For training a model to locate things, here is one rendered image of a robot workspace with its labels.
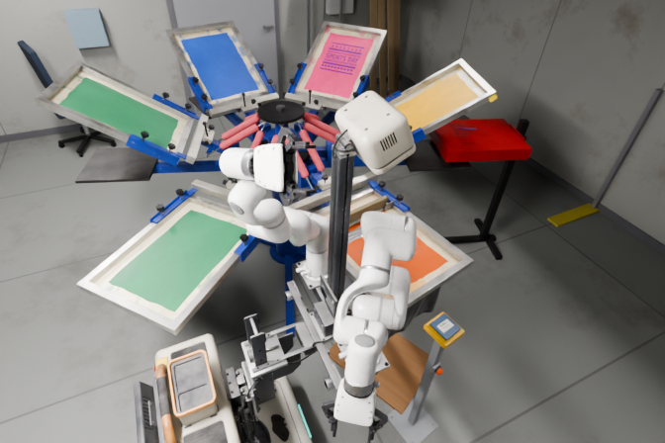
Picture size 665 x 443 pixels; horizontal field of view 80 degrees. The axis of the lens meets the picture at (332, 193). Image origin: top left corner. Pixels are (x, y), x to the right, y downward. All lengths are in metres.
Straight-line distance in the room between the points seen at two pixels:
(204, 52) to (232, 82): 0.34
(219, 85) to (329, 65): 0.92
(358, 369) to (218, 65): 2.90
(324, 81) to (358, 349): 2.72
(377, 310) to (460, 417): 1.62
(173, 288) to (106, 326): 1.31
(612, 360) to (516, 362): 0.67
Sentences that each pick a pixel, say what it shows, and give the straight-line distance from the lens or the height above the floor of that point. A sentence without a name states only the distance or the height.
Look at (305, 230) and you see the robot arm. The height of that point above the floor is 1.61.
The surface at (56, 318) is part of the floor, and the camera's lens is 3.57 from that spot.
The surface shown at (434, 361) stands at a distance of 2.13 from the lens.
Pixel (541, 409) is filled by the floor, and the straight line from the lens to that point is 3.07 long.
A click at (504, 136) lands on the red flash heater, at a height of 1.10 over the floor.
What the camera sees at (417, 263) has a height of 0.96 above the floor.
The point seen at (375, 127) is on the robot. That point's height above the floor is 2.00.
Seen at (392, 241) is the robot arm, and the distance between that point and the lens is 1.13.
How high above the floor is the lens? 2.51
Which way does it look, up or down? 38 degrees down
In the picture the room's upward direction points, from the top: 2 degrees clockwise
